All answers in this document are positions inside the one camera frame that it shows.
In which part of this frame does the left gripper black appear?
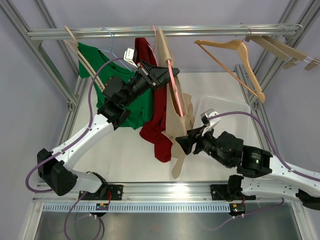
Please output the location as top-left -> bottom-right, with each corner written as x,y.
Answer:
120,59 -> 178,107

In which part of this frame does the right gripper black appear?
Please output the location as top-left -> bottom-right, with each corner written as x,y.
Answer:
175,124 -> 232,168

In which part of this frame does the pink plastic hanger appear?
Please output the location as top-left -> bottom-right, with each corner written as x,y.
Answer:
167,59 -> 184,117

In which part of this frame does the beige t shirt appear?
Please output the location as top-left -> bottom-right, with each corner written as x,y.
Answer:
156,28 -> 195,179

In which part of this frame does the red t shirt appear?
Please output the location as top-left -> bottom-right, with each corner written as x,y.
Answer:
134,37 -> 173,163

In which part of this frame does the pink wire hanger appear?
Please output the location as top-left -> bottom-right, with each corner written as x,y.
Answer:
150,25 -> 158,54

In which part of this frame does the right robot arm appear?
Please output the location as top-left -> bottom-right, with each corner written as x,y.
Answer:
175,127 -> 320,210

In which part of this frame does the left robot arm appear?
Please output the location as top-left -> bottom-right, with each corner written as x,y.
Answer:
37,61 -> 180,200

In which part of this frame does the green t shirt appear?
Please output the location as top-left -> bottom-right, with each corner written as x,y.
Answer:
78,42 -> 154,130

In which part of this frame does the wooden hanger with bar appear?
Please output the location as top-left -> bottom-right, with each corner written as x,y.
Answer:
194,26 -> 266,103

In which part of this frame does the beige plastic hanger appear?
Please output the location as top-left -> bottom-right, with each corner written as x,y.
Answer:
63,25 -> 105,93

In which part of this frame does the tan clip hanger near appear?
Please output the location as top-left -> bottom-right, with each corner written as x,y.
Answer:
245,27 -> 305,70

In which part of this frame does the tan clip hanger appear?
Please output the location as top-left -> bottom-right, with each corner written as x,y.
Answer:
261,35 -> 320,71
245,27 -> 305,70

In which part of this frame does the tan clip hanger far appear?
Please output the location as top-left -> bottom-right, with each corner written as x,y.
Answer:
261,35 -> 320,71

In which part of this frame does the white plastic basket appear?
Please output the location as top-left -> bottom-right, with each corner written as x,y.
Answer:
193,96 -> 250,139

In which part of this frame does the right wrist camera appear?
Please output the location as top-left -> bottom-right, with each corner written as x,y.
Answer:
200,108 -> 221,137

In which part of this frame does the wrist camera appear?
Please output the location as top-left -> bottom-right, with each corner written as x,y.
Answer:
200,108 -> 221,137
123,47 -> 138,71

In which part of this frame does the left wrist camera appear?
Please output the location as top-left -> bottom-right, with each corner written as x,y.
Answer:
123,47 -> 138,71

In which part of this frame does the blue wire hanger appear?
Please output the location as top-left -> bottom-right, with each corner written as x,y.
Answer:
98,27 -> 132,72

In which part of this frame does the aluminium front rail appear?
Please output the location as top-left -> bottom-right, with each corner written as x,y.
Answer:
32,181 -> 305,203

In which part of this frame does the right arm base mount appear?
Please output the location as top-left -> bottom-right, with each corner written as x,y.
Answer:
210,184 -> 257,202

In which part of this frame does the white slotted cable duct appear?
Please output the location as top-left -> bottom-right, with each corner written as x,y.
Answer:
42,202 -> 231,213

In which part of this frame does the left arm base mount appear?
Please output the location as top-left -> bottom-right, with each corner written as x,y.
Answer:
82,183 -> 124,201

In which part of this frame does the aluminium hanging rail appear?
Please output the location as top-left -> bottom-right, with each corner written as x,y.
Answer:
27,23 -> 303,41

